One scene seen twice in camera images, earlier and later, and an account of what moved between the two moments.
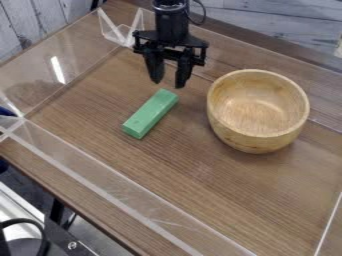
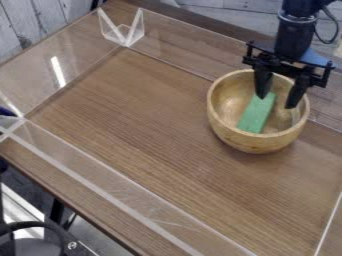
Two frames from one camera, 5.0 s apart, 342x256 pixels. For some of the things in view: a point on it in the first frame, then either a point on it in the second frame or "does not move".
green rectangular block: (150, 113) to (257, 113)
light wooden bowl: (259, 109) does not move
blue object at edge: (7, 112) does not move
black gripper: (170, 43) to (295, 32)
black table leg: (58, 211) does not move
